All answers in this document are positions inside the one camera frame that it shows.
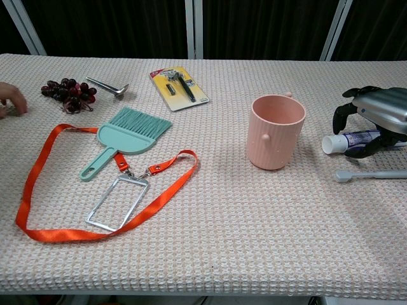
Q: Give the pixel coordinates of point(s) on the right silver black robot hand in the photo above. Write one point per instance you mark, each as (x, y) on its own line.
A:
(381, 105)

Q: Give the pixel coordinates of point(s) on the person's bare hand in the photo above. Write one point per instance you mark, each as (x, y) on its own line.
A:
(11, 98)

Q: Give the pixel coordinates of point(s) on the pink mug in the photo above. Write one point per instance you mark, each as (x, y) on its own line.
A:
(270, 149)

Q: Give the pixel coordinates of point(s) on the teal hand brush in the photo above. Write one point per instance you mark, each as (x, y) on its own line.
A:
(127, 136)

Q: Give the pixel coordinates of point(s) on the dark red grape bunch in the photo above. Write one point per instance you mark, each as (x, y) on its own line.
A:
(68, 93)

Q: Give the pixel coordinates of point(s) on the black pleated curtain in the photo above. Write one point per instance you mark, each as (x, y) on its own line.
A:
(111, 25)
(378, 28)
(264, 25)
(8, 38)

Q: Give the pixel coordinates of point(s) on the small white spoon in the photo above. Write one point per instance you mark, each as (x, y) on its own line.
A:
(341, 175)

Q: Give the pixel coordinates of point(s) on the silver metal tool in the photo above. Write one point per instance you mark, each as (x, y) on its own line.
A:
(119, 90)

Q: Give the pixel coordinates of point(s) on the clear badge holder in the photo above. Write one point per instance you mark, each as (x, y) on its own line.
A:
(117, 203)

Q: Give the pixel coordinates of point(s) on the yellow razor blister pack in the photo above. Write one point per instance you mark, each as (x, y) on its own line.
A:
(178, 95)

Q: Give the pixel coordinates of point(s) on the beige waffle tablecloth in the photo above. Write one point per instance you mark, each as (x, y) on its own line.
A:
(222, 222)

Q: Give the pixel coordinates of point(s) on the grey metal frame post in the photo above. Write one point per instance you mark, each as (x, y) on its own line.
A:
(23, 27)
(194, 28)
(337, 28)

